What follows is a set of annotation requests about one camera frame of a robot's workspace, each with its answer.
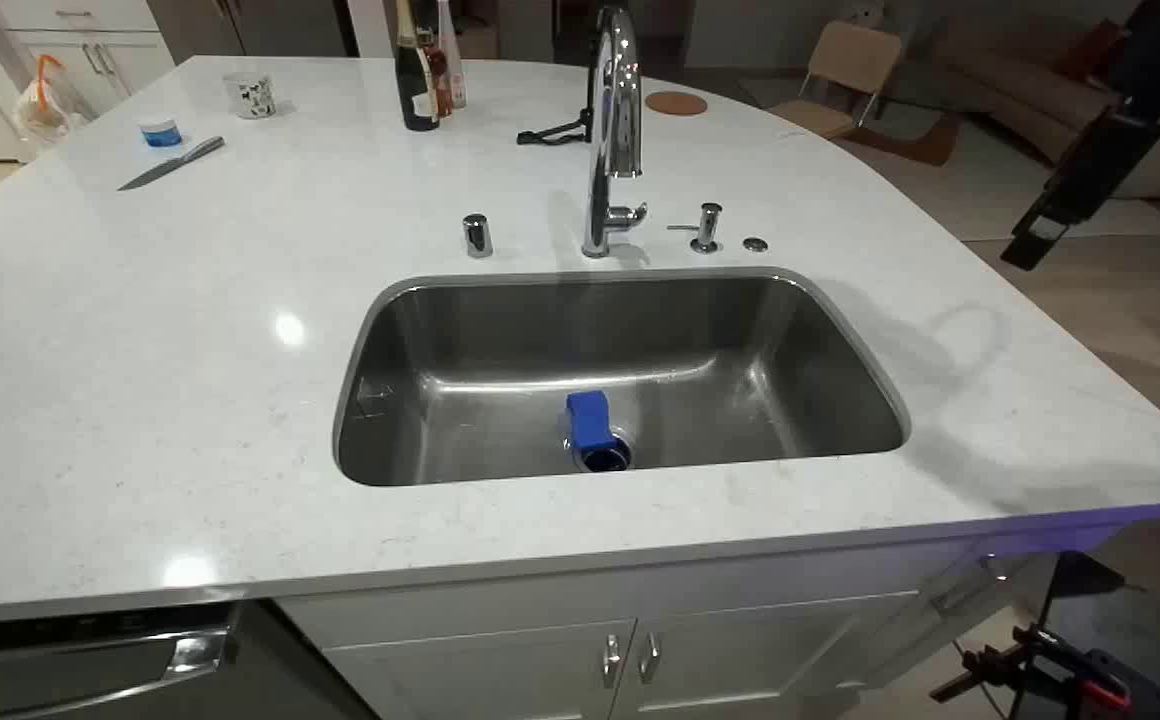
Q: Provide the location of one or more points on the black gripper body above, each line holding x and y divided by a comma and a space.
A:
1115, 162

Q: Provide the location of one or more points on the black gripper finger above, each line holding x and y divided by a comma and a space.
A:
1038, 232
1054, 245

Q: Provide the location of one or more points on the chrome tap lever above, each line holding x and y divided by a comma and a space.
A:
631, 215

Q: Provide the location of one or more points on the brown sofa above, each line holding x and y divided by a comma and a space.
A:
1005, 73

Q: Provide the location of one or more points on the wooden chair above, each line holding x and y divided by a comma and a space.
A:
855, 60

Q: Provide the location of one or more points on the round chrome counter cap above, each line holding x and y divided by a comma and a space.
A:
755, 245

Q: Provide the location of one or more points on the round cork coaster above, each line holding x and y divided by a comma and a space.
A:
678, 100

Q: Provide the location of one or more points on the black and red clamp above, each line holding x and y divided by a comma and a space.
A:
1044, 672

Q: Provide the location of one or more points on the chrome gooseneck faucet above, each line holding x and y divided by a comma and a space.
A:
619, 121

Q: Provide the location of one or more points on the blue sponge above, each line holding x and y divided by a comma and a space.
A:
590, 417

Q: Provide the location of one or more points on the white sink cabinet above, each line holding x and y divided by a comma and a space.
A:
766, 643

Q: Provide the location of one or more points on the stainless steel sink basin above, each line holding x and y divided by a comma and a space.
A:
473, 403

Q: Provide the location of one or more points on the amber liquor bottle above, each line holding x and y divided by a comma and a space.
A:
453, 64

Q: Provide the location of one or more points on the green wine bottle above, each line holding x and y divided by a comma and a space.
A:
416, 81

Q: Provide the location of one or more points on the small patterned cup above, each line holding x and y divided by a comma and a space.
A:
252, 93

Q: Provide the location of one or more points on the small blue packet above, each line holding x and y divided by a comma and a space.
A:
162, 135

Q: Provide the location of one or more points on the white panelled cabinet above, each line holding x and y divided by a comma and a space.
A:
73, 41

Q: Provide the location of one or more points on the orange and white bag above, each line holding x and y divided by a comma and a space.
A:
46, 98

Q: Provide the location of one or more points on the stainless dishwasher front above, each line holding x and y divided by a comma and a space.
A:
62, 664

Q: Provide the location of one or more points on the black camera tripod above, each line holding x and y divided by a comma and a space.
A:
552, 135

